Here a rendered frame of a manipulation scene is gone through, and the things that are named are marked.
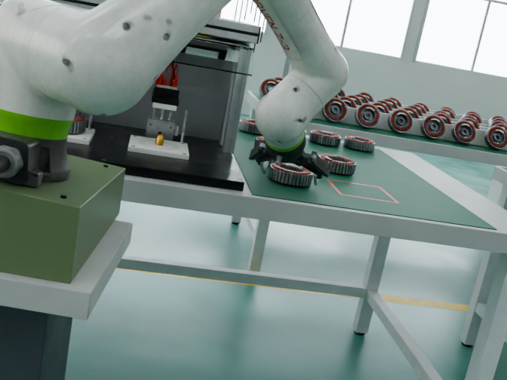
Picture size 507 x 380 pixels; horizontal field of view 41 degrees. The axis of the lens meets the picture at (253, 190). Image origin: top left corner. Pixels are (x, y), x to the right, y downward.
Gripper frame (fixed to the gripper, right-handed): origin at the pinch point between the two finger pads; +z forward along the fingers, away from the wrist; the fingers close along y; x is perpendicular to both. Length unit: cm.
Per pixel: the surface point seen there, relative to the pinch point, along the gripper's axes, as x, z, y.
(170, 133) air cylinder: 4.5, 3.8, -35.4
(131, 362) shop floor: -56, 57, -42
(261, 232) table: 13, 130, -25
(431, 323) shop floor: -6, 143, 57
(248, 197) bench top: -14.3, -18.8, -5.0
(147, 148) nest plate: -6.5, -12.9, -33.7
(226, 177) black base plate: -10.2, -16.5, -11.7
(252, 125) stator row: 30, 50, -25
